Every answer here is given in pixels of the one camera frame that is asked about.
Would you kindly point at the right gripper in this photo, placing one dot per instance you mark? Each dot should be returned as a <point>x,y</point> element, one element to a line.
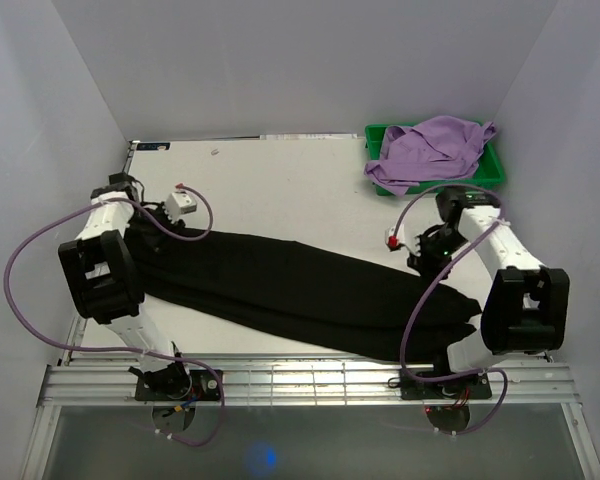
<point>424,265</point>

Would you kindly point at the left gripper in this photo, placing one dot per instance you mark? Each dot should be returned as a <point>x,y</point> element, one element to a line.
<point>160,242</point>

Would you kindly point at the black trousers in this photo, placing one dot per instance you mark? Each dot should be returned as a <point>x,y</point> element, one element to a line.
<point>298,292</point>

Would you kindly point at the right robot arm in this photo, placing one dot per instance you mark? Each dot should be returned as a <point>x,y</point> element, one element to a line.
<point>526,308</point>

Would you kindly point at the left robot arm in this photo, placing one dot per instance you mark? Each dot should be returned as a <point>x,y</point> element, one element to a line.
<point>105,286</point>

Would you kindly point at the purple trousers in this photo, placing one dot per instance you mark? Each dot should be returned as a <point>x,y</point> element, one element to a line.
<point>442,148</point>

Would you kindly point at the blue label sticker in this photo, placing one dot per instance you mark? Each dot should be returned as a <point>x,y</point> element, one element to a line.
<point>157,146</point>

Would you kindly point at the papers behind table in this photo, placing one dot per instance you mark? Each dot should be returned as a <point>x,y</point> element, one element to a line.
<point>308,136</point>

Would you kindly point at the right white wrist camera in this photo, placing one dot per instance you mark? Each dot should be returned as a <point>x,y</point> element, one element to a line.
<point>398,238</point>

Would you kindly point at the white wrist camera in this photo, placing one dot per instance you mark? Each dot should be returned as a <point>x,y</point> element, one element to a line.
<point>179,203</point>
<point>398,238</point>

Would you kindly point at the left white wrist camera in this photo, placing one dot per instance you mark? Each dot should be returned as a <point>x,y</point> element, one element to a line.
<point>179,203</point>

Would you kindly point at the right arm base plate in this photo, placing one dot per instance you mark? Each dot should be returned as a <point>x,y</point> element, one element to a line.
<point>471,387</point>

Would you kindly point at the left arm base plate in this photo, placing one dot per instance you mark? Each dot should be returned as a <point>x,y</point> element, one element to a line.
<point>159,387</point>

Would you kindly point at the aluminium frame rail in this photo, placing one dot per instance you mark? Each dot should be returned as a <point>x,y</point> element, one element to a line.
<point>272,381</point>

